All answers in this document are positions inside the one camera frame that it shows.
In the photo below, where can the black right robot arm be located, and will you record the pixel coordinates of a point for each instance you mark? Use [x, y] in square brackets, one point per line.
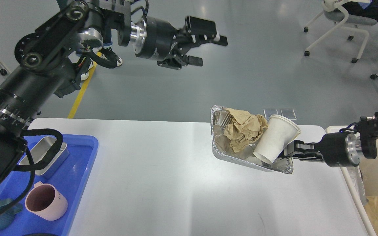
[366, 131]

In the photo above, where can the floor outlet plate left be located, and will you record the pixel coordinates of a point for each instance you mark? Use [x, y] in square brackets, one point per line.
[268, 112]

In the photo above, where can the plastic bag in bin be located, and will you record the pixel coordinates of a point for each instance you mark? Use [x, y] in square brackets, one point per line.
[359, 185]

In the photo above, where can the grey office chair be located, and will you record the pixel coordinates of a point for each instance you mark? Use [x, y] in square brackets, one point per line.
[334, 11]

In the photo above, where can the aluminium foil tray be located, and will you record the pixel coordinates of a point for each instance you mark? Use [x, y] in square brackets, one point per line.
[220, 118]

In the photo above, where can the white plastic bin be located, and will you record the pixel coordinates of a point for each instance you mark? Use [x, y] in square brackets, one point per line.
[369, 169]

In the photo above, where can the floor outlet plate right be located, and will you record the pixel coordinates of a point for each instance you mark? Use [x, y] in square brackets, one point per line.
[288, 113]

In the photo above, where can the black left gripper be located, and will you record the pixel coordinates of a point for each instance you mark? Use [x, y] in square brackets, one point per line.
[158, 40]

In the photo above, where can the blue plastic tray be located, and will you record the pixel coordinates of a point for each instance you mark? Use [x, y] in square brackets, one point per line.
[70, 179]

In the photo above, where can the floor outlet plate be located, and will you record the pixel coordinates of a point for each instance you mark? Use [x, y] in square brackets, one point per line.
[288, 113]
[268, 112]

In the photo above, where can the stainless steel rectangular container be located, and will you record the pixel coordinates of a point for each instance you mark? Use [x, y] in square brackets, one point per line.
[41, 148]

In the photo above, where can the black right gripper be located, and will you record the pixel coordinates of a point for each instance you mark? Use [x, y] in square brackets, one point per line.
[335, 149]

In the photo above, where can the pink mug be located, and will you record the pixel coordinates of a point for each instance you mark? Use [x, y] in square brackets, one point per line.
[45, 201]

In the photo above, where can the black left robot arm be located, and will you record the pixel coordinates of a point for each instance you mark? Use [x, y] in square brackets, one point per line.
[53, 58]

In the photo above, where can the white paper cup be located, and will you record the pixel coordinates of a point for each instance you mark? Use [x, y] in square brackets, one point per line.
[280, 132]

